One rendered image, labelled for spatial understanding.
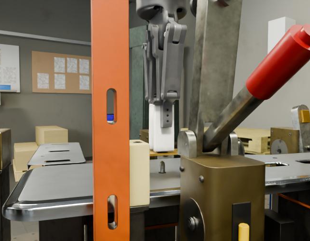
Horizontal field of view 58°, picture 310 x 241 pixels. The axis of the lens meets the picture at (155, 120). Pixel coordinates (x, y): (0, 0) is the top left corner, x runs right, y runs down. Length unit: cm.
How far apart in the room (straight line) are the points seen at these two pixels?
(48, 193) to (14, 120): 556
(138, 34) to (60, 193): 388
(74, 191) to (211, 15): 24
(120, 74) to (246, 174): 13
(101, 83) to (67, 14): 617
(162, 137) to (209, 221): 19
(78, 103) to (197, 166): 595
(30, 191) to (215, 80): 25
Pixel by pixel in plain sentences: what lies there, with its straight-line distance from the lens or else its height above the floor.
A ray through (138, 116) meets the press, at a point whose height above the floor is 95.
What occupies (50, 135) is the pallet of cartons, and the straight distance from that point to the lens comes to 461.
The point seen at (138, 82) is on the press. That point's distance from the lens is 404.
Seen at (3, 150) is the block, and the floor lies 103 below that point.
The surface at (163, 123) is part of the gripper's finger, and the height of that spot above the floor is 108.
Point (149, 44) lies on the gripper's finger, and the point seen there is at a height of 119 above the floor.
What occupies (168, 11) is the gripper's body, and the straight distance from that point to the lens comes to 40.
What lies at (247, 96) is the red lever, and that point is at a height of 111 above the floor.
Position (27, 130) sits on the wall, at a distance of 595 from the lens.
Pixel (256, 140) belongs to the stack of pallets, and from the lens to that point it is 264.
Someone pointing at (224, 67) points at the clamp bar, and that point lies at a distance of 27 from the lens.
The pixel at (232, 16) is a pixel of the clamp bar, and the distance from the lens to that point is 28.
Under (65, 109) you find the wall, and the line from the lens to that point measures 609.
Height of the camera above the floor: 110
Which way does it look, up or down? 3 degrees down
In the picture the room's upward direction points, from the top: straight up
